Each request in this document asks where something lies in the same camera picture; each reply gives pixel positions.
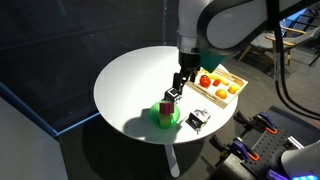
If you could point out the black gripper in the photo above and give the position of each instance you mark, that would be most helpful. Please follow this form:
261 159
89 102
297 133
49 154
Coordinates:
189 63

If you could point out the pink block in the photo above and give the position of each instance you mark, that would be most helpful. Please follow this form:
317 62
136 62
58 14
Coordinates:
166 108

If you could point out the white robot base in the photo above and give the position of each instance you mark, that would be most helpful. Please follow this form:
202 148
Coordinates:
300 160

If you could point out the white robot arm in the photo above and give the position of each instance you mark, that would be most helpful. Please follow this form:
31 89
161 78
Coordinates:
230 23

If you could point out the yellow-green block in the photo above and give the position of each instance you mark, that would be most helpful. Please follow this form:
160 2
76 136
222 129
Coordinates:
164 120

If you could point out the green bowl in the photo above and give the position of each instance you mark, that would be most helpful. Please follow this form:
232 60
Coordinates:
154 115

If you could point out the red tomato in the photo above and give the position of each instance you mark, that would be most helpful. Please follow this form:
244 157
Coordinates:
205 81

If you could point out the cube with black square print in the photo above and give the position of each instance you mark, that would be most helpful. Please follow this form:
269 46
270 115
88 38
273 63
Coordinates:
174 95

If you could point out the wooden tray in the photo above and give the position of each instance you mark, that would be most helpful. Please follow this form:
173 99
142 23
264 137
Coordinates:
208 93

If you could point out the small red fruit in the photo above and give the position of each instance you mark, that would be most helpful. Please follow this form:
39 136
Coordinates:
216 82

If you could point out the yellow banana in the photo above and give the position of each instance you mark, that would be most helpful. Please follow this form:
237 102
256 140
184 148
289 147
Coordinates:
221 79

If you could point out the orange fruit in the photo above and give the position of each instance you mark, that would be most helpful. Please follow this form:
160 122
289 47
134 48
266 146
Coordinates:
221 94

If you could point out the cube with zebra print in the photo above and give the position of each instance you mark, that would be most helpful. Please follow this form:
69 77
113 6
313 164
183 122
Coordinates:
199 119

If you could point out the yellow-orange round fruit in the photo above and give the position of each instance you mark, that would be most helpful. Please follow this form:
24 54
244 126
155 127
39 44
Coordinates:
234 88

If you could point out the white table base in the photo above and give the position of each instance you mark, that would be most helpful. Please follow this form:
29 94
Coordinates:
172 161

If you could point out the wooden armchair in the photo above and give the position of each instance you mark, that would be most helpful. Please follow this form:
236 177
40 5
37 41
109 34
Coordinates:
263 43

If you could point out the purple black spring clamp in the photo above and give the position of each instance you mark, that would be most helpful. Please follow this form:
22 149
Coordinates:
275 175
241 149
265 121

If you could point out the black perforated mounting board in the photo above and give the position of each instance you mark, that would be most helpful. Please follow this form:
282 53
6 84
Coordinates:
293 128

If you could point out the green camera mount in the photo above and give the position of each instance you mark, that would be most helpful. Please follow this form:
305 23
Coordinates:
211 61

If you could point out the blue floor rail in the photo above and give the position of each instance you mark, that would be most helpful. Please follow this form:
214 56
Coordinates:
76 124

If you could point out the aluminium rail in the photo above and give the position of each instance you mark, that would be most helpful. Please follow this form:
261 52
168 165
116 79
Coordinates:
294 142

